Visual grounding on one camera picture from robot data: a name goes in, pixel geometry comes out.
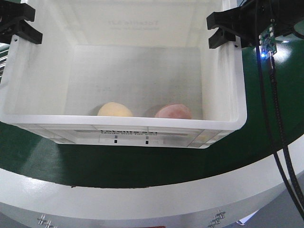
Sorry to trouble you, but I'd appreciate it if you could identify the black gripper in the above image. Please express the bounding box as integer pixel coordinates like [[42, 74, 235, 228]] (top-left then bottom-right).
[[206, 0, 304, 49]]

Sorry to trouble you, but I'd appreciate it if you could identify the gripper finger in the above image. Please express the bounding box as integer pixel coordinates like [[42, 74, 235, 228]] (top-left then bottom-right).
[[0, 3, 36, 23], [0, 20, 43, 45]]

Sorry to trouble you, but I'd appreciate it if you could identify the white plastic Totelife tote box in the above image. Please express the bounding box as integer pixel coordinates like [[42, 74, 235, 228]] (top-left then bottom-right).
[[0, 0, 247, 149]]

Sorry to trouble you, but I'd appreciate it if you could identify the pink bun toy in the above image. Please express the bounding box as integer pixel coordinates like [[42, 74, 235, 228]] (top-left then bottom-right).
[[154, 104, 192, 119]]

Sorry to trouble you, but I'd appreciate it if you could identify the cream yellow bun toy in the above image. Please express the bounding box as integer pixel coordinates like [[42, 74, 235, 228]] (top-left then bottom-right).
[[97, 102, 133, 117]]

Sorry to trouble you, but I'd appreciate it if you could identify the green circuit board blue LED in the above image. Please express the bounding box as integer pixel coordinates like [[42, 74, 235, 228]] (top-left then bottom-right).
[[259, 23, 277, 59]]

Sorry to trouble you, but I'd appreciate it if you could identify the white round conveyor outer rim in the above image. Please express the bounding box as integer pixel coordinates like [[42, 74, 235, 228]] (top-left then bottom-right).
[[0, 156, 285, 228]]

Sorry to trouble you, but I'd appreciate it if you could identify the metal latch right front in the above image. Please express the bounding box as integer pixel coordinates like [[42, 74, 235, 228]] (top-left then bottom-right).
[[208, 209, 226, 228]]

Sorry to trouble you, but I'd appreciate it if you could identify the metal latch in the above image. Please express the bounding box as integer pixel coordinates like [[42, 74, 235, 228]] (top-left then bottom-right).
[[37, 214, 58, 228], [208, 209, 226, 228]]

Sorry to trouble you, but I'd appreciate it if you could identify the metal latch left front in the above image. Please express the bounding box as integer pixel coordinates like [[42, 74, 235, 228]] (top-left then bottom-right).
[[37, 214, 58, 228]]

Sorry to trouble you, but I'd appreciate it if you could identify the black cable outer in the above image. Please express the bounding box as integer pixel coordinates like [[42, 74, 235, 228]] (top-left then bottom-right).
[[269, 56, 304, 219]]

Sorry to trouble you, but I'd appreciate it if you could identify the black cable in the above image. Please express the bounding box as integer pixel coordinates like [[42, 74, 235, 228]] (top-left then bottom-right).
[[254, 0, 302, 228], [269, 56, 304, 219]]

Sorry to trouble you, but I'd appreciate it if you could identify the black cable inner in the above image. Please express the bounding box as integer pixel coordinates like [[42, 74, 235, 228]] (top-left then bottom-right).
[[254, 0, 302, 228]]

